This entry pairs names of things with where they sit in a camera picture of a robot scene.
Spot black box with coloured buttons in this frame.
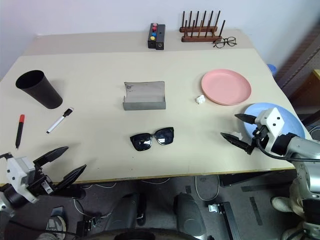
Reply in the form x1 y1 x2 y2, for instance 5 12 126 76
147 23 167 51

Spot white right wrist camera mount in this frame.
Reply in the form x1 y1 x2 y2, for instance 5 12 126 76
254 107 286 156

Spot black plastic cup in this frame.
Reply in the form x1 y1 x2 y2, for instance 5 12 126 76
15 69 64 110

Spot black metal frame bar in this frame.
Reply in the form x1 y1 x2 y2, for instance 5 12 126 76
208 201 241 240

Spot wooden cabinet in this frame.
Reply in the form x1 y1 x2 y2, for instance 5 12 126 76
291 69 320 122

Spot light blue plate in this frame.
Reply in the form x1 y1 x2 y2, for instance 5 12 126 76
242 102 306 141

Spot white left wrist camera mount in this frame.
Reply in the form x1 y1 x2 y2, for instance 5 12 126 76
5 152 39 203

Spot brown pegboard panel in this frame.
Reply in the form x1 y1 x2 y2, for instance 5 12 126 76
276 24 320 91

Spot black-framed clear eyeglasses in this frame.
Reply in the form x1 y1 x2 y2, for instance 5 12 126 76
212 36 238 49

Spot pink plate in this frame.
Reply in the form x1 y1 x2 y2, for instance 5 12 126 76
201 69 252 106

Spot black sunglasses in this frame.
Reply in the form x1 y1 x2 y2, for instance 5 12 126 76
129 126 175 152

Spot wooden peg rack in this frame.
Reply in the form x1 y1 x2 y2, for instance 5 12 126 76
179 10 227 43

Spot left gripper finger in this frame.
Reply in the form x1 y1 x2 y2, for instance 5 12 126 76
33 146 70 166
53 164 87 195

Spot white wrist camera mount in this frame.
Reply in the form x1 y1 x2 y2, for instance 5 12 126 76
254 107 286 156
5 152 39 203

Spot white floor cable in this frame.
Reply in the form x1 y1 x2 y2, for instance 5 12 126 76
194 174 221 201

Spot dark grey rounded shell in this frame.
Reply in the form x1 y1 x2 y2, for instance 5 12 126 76
106 192 141 232
173 192 208 237

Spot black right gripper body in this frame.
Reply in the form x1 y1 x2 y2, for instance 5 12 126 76
246 122 270 156

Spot beige shoe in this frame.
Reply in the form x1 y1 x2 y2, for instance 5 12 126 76
271 196 304 221

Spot black pen with red cap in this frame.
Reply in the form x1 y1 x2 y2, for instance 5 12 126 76
15 114 26 150

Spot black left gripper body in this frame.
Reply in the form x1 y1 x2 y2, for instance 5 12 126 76
24 161 59 198

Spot white marker with black cap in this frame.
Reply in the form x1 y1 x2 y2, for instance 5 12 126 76
46 107 75 135

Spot grey sneaker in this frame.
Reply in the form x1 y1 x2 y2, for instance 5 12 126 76
45 214 68 240

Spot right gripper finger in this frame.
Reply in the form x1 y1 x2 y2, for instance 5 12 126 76
234 113 257 125
220 132 252 152

